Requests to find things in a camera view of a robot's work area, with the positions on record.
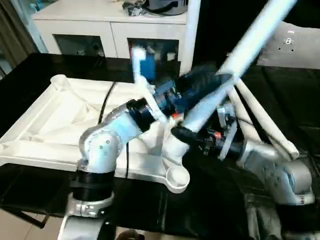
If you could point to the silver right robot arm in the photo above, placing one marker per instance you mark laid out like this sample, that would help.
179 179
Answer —
275 170

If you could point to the dark gear on cabinet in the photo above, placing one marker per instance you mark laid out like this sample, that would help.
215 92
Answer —
160 5

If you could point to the black metal bench leg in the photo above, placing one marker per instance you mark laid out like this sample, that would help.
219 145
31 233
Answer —
25 217

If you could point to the grey cushion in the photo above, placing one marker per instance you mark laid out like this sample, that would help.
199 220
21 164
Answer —
295 45

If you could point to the black cabinet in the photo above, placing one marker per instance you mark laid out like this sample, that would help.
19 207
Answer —
225 20

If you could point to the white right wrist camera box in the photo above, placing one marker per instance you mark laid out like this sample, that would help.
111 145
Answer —
229 117

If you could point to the grey curtain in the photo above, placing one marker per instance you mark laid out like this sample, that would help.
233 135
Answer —
12 35

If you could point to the white plastic table top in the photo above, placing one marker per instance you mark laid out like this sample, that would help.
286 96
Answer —
45 120

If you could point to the white cabinet with glass doors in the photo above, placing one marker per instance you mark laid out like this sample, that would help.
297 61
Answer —
100 25

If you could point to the black work mat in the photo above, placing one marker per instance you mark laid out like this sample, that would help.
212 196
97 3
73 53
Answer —
30 70

